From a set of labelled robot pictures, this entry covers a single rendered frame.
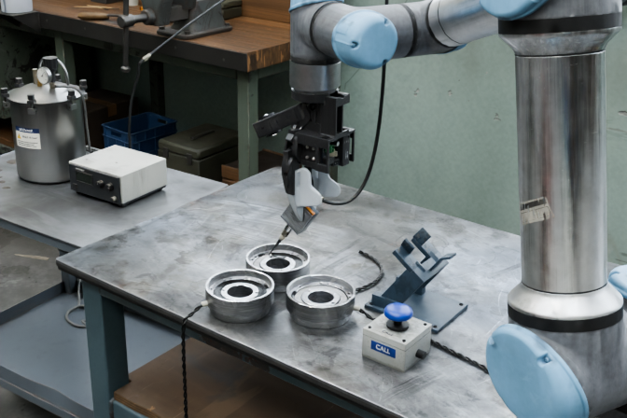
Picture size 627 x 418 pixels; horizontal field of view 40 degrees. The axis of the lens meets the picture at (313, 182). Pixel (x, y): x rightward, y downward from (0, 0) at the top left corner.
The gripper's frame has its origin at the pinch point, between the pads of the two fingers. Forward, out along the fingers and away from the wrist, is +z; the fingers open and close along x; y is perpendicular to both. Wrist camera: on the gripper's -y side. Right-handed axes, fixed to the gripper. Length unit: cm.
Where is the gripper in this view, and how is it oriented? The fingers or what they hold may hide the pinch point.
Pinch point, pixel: (302, 208)
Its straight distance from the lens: 138.1
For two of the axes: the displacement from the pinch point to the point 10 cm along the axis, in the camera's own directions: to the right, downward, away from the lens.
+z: -0.1, 9.3, 3.6
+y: 8.1, 2.2, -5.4
